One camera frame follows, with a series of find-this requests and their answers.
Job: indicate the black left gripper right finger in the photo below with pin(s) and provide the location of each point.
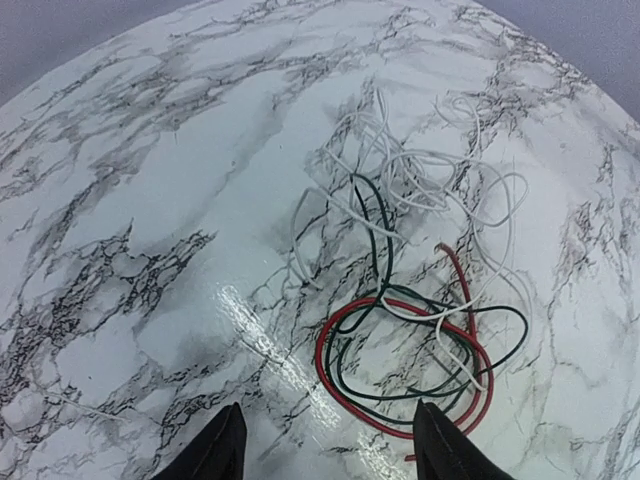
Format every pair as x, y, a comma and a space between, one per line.
443, 452

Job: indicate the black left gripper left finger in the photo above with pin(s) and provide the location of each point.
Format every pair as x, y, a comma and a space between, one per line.
216, 453

